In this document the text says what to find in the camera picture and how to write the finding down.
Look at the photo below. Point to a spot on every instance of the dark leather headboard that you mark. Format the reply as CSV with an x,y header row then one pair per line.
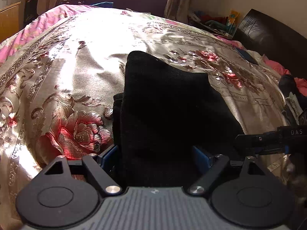
x,y
267,36

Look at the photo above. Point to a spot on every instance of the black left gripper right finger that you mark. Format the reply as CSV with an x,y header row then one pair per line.
x,y
242,192

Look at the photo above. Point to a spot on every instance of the beige right curtain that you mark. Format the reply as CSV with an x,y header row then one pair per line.
x,y
177,10

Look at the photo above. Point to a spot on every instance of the black pants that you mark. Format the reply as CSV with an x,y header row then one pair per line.
x,y
162,115

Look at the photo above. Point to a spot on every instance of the pile of clothes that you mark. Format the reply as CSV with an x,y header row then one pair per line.
x,y
294,92

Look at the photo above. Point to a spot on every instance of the floral satin bedspread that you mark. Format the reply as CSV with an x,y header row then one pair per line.
x,y
59,76

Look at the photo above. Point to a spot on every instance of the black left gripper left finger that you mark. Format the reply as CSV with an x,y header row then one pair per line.
x,y
67,192

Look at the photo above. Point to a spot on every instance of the wooden cabinet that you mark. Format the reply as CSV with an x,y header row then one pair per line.
x,y
9,21

